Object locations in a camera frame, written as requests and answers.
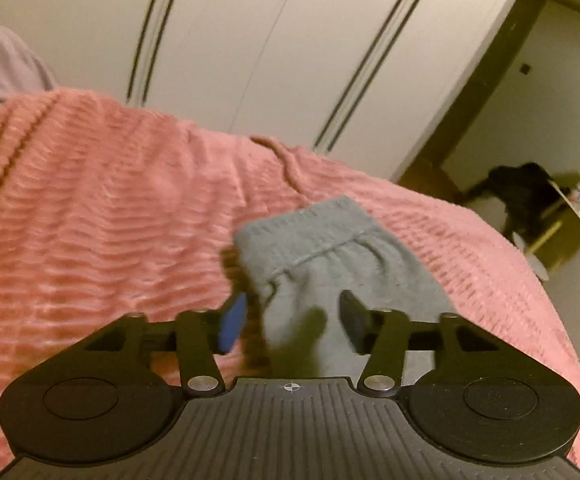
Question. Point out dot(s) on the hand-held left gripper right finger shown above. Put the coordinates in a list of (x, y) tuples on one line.
[(351, 321)]

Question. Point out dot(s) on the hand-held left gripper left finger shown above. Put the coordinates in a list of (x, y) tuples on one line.
[(235, 321)]

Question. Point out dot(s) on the grey pants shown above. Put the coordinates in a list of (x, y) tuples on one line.
[(315, 275)]

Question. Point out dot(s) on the pink ribbed blanket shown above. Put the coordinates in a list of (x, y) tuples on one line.
[(95, 220)]

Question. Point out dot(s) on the wooden chair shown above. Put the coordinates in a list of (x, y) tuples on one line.
[(562, 232)]

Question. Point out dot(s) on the white wardrobe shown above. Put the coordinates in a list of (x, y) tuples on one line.
[(250, 45)]

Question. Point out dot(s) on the lilac pillow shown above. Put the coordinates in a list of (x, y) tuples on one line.
[(0, 65)]

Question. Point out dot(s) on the dark wooden door frame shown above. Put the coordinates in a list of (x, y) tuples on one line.
[(479, 90)]

